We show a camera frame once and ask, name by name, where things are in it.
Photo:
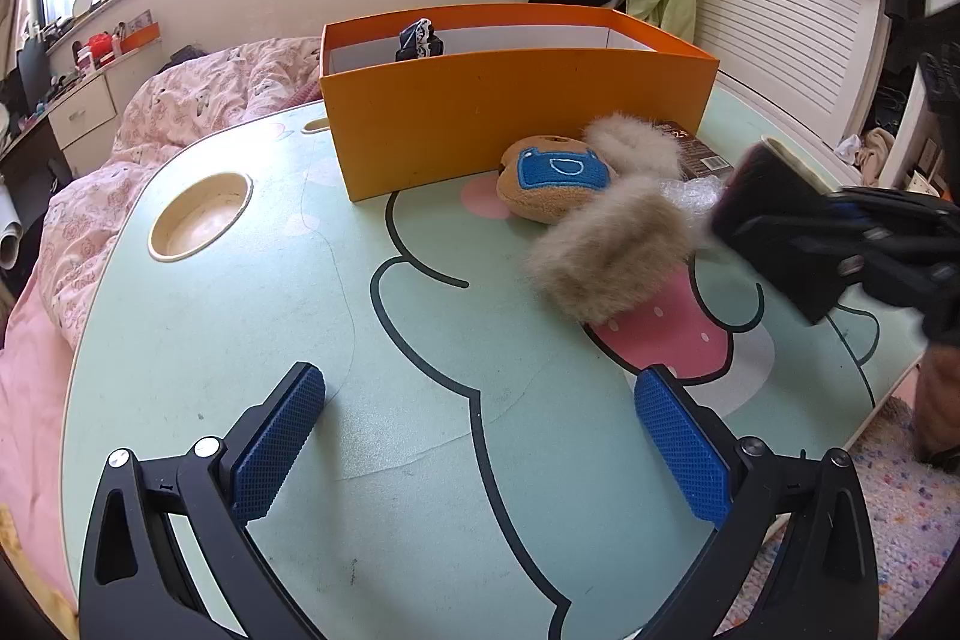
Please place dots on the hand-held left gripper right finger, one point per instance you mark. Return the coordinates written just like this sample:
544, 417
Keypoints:
682, 452

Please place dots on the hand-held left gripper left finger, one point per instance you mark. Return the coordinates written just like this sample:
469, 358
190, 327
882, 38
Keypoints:
277, 445

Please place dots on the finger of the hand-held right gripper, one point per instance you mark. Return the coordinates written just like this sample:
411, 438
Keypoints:
855, 206
862, 261

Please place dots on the clear bubble wrap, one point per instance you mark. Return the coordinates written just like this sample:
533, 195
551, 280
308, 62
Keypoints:
694, 197

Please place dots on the dark printed card box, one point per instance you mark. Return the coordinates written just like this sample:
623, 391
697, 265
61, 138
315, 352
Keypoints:
701, 156

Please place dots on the beige furry slipper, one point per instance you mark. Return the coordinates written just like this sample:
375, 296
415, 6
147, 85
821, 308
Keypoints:
607, 250
637, 141

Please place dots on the brown plush toy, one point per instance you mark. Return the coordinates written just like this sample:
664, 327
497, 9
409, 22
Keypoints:
555, 175

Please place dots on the orange cardboard box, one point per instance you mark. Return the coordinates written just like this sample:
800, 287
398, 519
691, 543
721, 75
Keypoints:
487, 115

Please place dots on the person's right forearm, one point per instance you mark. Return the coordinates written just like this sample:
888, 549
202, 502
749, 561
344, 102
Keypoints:
937, 400

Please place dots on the beige cloth pile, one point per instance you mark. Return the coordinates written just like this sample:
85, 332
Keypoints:
874, 149

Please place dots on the white slatted panel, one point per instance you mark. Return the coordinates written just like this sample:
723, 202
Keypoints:
787, 33

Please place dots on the speckled white rug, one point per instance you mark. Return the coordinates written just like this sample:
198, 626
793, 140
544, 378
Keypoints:
900, 535

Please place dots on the pink bed sheet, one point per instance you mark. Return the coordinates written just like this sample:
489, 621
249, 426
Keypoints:
30, 422

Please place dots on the rolled white paper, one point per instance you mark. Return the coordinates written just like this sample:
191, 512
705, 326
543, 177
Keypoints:
9, 227

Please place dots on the pink floral quilt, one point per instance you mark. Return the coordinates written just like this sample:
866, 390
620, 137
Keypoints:
187, 93

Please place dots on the dark wooden desk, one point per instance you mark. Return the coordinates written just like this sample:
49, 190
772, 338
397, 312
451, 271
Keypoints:
30, 160

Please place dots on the white drawer cabinet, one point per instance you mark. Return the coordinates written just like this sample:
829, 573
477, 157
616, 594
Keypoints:
82, 115

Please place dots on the black and white small item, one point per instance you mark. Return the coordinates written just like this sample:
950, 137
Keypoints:
416, 40

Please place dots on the small orange box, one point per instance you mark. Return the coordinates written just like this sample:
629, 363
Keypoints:
141, 39

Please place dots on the red container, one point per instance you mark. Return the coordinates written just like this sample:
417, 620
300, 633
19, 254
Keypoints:
101, 48

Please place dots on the black monitor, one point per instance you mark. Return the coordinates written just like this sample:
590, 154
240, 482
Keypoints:
34, 70

